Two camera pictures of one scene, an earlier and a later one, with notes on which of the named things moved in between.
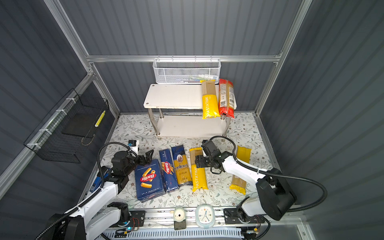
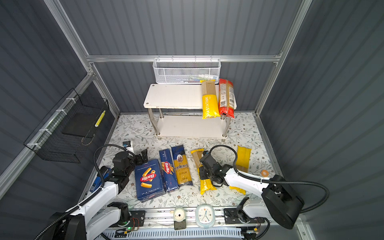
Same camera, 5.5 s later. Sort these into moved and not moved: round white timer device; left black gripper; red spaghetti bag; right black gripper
Moved: right black gripper
Not moved: left black gripper; red spaghetti bag; round white timer device
